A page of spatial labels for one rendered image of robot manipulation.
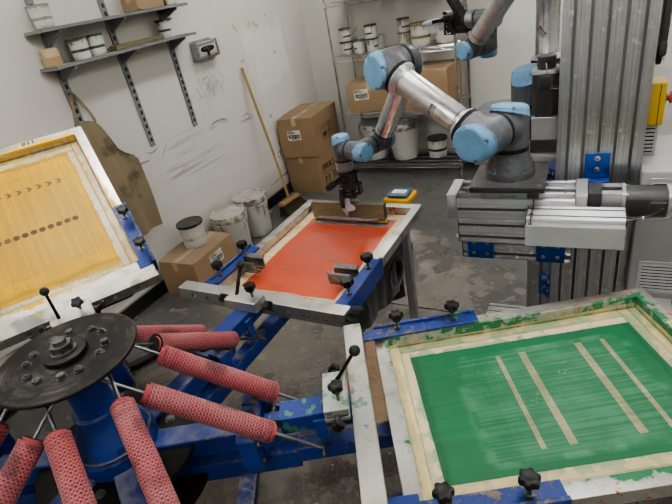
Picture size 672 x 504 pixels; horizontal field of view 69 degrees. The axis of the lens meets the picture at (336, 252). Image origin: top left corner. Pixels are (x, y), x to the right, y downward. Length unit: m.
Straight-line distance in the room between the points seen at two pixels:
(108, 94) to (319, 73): 2.69
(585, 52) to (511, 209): 0.50
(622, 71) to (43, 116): 3.01
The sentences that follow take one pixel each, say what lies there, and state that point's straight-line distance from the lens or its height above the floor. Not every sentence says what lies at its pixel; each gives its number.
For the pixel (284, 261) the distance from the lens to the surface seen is 2.00.
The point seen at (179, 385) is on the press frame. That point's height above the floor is 1.02.
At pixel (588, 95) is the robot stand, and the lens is 1.76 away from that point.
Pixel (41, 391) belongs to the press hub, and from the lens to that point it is 1.15.
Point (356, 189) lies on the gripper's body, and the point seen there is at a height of 1.12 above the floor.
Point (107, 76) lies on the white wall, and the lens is 3.80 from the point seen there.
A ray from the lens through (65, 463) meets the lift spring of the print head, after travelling 1.10.
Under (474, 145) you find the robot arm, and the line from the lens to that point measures 1.49.
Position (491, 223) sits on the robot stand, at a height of 1.11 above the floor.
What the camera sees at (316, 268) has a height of 0.95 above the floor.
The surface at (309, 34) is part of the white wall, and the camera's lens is 5.75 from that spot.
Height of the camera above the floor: 1.90
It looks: 29 degrees down
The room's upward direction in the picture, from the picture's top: 11 degrees counter-clockwise
